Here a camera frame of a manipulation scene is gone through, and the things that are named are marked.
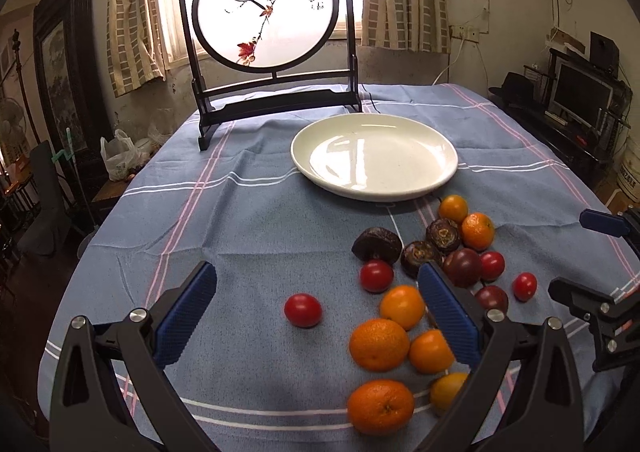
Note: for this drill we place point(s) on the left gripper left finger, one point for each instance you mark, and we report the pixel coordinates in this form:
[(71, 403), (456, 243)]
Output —
[(88, 411)]

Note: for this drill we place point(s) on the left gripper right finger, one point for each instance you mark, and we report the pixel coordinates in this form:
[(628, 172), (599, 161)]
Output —
[(544, 411)]

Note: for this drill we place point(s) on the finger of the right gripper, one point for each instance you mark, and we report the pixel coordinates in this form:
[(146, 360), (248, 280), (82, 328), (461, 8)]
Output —
[(605, 223), (584, 303)]

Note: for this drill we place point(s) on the red cherry tomato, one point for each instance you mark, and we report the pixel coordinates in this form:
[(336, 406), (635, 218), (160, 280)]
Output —
[(492, 265), (376, 276), (524, 287), (303, 310)]

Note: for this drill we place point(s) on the dark red plum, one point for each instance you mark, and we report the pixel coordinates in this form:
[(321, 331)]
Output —
[(492, 297), (463, 268)]

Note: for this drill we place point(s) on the yellow green fruit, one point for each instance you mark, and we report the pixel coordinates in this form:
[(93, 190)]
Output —
[(444, 390)]

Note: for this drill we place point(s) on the smooth orange fruit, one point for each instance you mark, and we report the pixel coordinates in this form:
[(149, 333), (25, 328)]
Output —
[(430, 354), (403, 305)]

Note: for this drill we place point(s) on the large mandarin orange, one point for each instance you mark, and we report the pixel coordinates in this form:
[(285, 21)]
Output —
[(380, 407)]

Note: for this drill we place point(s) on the white plastic bucket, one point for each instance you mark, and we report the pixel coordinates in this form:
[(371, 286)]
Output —
[(628, 176)]

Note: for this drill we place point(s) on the computer monitor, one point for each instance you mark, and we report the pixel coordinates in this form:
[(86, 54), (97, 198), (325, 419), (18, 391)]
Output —
[(581, 95)]

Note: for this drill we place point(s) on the dark passion fruit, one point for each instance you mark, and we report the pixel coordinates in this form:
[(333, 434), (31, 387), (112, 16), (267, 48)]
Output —
[(444, 233), (416, 254)]

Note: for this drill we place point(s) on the wrinkled passion fruit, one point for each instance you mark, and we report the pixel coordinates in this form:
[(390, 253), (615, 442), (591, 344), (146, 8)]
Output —
[(377, 243)]

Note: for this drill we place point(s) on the blue striped tablecloth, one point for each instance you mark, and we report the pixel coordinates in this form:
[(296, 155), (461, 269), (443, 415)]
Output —
[(251, 379)]

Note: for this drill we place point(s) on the white ceramic plate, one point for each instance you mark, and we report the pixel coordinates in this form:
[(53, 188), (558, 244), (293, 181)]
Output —
[(374, 157)]

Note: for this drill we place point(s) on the white plastic bag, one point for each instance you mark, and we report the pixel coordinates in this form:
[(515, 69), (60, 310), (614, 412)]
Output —
[(121, 156)]

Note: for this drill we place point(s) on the dark framed painting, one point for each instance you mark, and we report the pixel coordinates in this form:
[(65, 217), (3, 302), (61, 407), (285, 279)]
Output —
[(67, 74)]

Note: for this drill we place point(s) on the left checked curtain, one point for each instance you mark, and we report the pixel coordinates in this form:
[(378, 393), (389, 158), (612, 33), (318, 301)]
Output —
[(134, 50)]

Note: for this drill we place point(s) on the bird painting screen stand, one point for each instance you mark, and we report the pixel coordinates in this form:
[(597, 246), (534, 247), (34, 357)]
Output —
[(257, 57)]

